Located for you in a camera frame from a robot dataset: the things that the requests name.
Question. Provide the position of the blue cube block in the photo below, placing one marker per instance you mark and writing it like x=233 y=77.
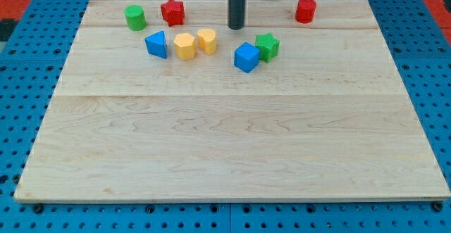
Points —
x=246 y=57

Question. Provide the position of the yellow heart block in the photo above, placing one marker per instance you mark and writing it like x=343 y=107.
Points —
x=207 y=40

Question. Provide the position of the yellow hexagon block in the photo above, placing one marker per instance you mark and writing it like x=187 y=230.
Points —
x=185 y=47

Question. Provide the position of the green star block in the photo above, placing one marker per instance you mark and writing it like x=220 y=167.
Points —
x=268 y=46

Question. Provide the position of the light wooden board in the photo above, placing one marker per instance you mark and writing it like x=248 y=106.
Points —
x=327 y=120

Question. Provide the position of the blue triangle block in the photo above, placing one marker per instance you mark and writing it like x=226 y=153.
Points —
x=156 y=44

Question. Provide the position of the red star block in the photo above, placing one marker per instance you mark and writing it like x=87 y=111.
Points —
x=173 y=12

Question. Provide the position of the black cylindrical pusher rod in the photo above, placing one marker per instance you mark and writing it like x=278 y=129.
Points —
x=236 y=14

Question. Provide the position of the green cylinder block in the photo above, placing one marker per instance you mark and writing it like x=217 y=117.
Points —
x=135 y=18

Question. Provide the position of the red cylinder block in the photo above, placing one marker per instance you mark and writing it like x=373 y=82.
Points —
x=305 y=11

